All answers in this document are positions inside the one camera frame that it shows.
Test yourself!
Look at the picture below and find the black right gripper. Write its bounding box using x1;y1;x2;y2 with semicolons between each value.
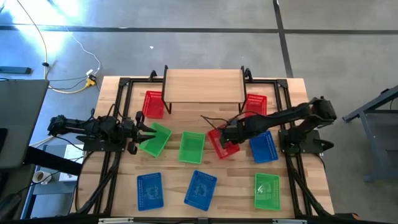
219;121;251;149

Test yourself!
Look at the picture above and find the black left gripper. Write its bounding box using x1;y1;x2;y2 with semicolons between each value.
122;111;157;156

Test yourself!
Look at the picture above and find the red plastic basket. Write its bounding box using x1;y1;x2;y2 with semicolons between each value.
244;93;268;118
141;90;165;119
206;123;241;160

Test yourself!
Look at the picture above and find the green plastic basket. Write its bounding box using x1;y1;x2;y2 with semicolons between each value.
178;131;206;165
254;172;281;212
138;121;173;158

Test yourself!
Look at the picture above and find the blue plastic basket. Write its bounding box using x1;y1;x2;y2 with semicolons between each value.
183;169;218;212
249;130;279;164
136;172;165;212

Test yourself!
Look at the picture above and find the wooden shelf with black legs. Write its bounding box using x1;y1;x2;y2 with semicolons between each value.
160;64;248;115

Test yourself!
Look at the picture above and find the white box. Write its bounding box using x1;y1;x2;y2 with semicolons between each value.
58;143;85;183

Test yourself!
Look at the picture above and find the black slanted beam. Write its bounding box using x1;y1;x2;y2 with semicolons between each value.
23;145;83;177

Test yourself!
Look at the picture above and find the white paper cup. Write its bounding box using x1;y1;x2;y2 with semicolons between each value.
32;170;52;186

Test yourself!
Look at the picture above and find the grey flat monitor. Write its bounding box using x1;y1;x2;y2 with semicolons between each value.
0;78;50;170

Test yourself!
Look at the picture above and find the blue-grey metal table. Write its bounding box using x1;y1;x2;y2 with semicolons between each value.
342;84;398;183

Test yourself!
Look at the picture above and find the dark flat bar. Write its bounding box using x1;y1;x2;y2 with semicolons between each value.
0;65;32;75

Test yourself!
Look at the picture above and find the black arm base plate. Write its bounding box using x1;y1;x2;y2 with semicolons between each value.
76;133;128;153
277;128;335;156

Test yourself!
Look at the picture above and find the black metal table frame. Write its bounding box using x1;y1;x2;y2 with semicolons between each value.
74;76;336;218

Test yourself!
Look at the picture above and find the yellow floor cable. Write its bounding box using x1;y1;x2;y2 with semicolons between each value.
15;0;94;95

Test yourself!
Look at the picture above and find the silver metal bracket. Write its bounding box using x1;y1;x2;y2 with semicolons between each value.
98;217;134;224
272;218;308;224

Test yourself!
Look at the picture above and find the white floor cable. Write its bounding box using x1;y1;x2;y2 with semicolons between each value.
62;24;102;75

